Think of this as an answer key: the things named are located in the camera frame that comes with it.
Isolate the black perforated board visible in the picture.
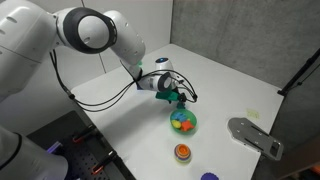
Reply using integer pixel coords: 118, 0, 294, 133
25, 110, 137, 180

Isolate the purple lit strip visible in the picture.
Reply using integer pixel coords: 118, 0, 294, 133
46, 140, 64, 155

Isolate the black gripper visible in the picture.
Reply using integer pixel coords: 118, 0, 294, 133
175, 87, 189, 109

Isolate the green bowl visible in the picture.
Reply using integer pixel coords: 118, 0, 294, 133
169, 108, 198, 135

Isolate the orange round toy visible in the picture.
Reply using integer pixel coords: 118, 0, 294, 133
173, 143, 193, 165

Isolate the orange star toy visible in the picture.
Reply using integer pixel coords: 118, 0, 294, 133
180, 120, 195, 132

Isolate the black tripod pole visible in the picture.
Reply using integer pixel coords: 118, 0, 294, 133
277, 47, 320, 98

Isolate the red and black clamp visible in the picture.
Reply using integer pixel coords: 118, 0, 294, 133
72, 124, 98, 144
90, 150, 119, 176

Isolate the blue toy piece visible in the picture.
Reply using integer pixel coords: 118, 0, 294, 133
172, 111, 189, 123

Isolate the purple ridged toy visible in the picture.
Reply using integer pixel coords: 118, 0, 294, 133
200, 171, 220, 180

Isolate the grey metal plate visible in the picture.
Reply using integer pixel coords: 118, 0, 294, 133
227, 117, 285, 162

